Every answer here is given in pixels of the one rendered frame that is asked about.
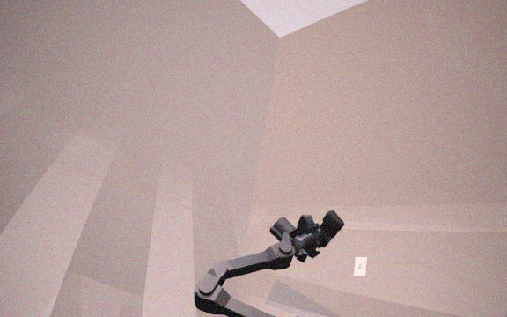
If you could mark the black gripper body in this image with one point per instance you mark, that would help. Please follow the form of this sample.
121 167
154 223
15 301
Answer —
332 223

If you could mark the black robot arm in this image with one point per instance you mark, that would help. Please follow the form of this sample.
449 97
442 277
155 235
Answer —
211 297

